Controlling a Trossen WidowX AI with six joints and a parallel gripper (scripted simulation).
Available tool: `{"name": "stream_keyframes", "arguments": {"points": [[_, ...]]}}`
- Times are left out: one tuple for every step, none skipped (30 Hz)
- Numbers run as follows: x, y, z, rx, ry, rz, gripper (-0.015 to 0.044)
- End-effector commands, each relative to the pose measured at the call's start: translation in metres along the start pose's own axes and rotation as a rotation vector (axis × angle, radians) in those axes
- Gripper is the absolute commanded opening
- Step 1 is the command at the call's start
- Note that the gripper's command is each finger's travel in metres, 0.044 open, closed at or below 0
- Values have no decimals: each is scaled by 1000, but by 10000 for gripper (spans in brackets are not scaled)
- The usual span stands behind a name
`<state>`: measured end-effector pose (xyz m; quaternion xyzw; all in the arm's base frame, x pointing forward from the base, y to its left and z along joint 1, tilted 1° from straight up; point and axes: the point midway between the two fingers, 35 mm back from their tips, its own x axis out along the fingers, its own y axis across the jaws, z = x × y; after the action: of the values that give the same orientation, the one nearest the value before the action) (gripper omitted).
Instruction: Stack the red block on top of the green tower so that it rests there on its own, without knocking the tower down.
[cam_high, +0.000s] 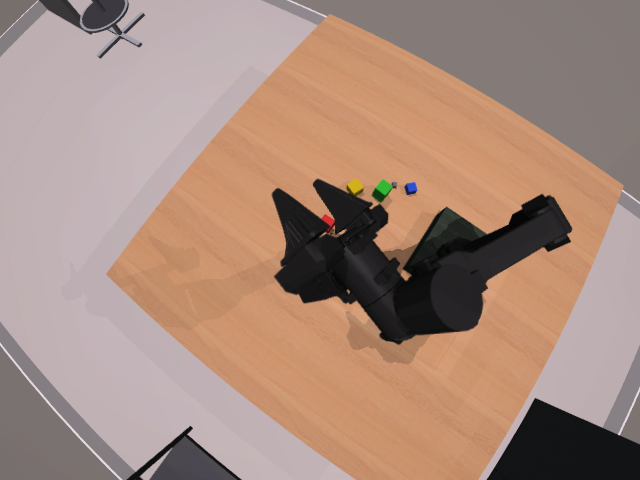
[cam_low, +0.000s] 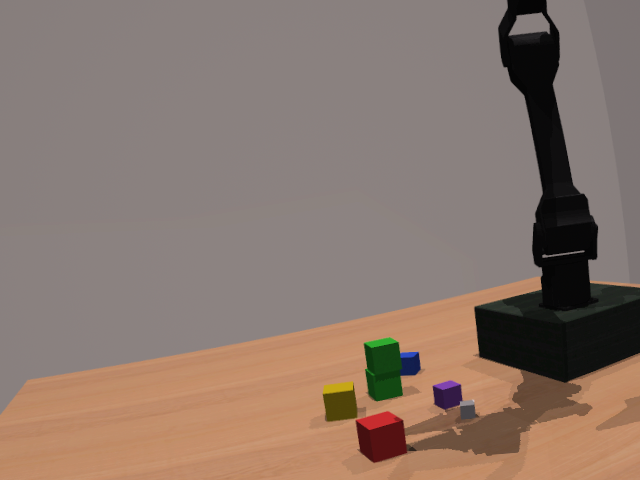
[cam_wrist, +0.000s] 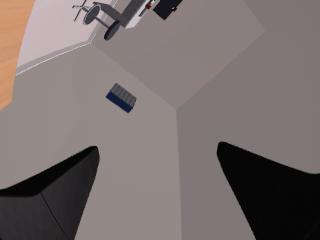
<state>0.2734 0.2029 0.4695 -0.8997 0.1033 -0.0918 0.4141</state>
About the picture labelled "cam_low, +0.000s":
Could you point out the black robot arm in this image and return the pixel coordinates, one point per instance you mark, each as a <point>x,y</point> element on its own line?
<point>563,222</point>

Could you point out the yellow block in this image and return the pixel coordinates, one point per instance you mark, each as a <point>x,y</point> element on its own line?
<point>340,401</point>

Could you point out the green block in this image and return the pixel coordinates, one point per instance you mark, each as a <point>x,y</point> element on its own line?
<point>385,385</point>
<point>382,355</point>

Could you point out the purple cube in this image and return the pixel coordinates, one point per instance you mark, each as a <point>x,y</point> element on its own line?
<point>447,394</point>

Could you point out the blue block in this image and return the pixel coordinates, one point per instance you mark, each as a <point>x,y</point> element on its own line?
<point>410,363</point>

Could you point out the red block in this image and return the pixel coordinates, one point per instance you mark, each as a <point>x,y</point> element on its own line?
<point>381,436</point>

